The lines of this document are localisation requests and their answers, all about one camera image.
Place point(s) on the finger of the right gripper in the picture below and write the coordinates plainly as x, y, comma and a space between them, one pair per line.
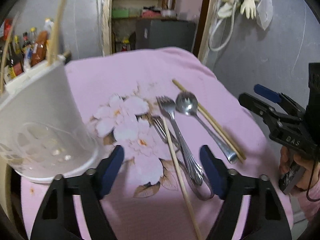
281, 126
275, 96

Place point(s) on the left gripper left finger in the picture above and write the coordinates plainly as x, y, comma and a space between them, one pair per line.
56, 217

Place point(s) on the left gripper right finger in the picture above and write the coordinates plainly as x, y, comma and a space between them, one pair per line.
251, 200

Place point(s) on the large steel spoon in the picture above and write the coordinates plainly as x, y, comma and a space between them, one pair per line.
187, 103

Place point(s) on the steel fork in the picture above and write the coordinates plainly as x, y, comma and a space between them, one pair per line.
168, 107

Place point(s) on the person's right hand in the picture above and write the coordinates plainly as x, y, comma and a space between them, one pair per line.
296, 171

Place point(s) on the hanging mesh bag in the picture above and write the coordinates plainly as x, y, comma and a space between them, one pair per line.
264, 14

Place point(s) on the white plastic utensil holder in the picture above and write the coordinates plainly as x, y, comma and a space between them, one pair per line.
42, 132

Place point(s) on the white rubber gloves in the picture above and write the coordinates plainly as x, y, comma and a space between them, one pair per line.
247, 7

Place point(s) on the pink floral table cloth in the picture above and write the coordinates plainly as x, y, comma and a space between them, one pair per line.
116, 97

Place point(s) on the dark grey cabinet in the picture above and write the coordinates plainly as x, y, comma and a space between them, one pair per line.
157, 33

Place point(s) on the dark soy sauce bottle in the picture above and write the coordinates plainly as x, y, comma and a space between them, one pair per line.
15, 65

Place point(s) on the orange spice bag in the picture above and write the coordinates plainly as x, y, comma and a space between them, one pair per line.
40, 48

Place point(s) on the wooden door frame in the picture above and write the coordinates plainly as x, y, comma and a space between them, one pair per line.
200, 50

